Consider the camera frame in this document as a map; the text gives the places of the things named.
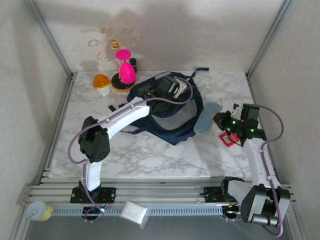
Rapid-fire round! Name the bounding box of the red package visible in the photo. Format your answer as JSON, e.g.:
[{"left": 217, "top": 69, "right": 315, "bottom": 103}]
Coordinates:
[{"left": 218, "top": 117, "right": 243, "bottom": 146}]

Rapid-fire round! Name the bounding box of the grey pencil case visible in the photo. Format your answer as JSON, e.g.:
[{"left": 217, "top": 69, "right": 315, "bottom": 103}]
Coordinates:
[{"left": 193, "top": 101, "right": 223, "bottom": 135}]

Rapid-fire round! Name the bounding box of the navy blue backpack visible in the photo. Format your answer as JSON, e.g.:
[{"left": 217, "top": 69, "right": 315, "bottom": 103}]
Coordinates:
[{"left": 107, "top": 67, "right": 211, "bottom": 146}]

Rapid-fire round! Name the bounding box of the pink goblet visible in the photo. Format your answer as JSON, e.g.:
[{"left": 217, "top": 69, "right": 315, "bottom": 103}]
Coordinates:
[{"left": 115, "top": 48, "right": 138, "bottom": 85}]

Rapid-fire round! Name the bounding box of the orange mushroom-shaped container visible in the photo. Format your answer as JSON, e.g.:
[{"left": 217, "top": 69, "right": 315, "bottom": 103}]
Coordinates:
[{"left": 92, "top": 73, "right": 111, "bottom": 97}]

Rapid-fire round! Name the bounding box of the white plastic packet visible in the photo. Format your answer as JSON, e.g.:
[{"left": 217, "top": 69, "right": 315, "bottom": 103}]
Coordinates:
[{"left": 120, "top": 200, "right": 148, "bottom": 224}]

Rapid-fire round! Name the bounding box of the tape roll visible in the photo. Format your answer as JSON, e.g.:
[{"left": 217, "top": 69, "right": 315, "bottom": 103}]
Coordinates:
[{"left": 26, "top": 200, "right": 54, "bottom": 223}]

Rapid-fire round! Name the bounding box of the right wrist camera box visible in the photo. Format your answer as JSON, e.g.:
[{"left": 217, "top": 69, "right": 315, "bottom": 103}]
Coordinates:
[{"left": 232, "top": 102, "right": 261, "bottom": 123}]

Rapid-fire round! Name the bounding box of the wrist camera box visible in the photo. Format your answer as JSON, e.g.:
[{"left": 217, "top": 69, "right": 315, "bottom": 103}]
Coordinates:
[
  {"left": 159, "top": 76, "right": 188, "bottom": 99},
  {"left": 232, "top": 102, "right": 261, "bottom": 123}
]

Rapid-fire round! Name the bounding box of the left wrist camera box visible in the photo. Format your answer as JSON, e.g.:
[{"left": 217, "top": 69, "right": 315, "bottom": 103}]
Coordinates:
[{"left": 159, "top": 76, "right": 188, "bottom": 99}]

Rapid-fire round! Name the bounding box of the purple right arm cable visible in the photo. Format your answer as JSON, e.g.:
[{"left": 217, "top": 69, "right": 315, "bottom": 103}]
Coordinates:
[{"left": 223, "top": 104, "right": 286, "bottom": 237}]

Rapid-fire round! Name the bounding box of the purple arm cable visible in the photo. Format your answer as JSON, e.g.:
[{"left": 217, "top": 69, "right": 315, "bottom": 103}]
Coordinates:
[
  {"left": 67, "top": 78, "right": 193, "bottom": 223},
  {"left": 223, "top": 104, "right": 286, "bottom": 237}
]

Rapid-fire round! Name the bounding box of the gold wire glass rack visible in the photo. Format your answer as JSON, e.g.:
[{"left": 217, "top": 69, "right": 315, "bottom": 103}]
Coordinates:
[{"left": 87, "top": 27, "right": 141, "bottom": 94}]

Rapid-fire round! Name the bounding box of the aluminium rail frame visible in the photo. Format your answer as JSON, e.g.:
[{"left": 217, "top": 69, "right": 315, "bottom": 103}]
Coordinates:
[{"left": 18, "top": 174, "right": 296, "bottom": 208}]

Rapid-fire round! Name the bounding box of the aluminium frame post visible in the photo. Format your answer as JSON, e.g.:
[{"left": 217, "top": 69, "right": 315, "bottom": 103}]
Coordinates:
[
  {"left": 23, "top": 0, "right": 75, "bottom": 79},
  {"left": 245, "top": 0, "right": 296, "bottom": 79}
]

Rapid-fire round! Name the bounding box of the grey slotted cable tray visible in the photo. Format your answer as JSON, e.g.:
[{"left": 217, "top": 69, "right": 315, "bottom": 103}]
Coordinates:
[{"left": 51, "top": 205, "right": 225, "bottom": 216}]

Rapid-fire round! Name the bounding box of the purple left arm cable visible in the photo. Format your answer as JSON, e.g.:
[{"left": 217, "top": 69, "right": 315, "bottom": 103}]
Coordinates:
[{"left": 67, "top": 78, "right": 193, "bottom": 223}]

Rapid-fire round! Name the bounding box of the aluminium side rail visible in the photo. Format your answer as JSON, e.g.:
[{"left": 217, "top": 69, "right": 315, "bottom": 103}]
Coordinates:
[{"left": 37, "top": 72, "right": 77, "bottom": 178}]

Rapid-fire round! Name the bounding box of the aluminium frame strut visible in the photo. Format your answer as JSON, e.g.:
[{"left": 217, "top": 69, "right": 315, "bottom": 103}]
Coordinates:
[
  {"left": 287, "top": 207, "right": 310, "bottom": 240},
  {"left": 8, "top": 212, "right": 33, "bottom": 240}
]

